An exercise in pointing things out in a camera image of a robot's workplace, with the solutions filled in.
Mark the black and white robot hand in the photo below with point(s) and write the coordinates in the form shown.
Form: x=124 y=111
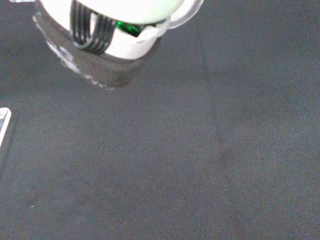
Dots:
x=130 y=47

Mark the clear acrylic funnel stand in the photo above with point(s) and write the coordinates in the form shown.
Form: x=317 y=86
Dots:
x=3 y=122

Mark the black bench cloth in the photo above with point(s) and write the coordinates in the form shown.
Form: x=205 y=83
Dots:
x=175 y=150

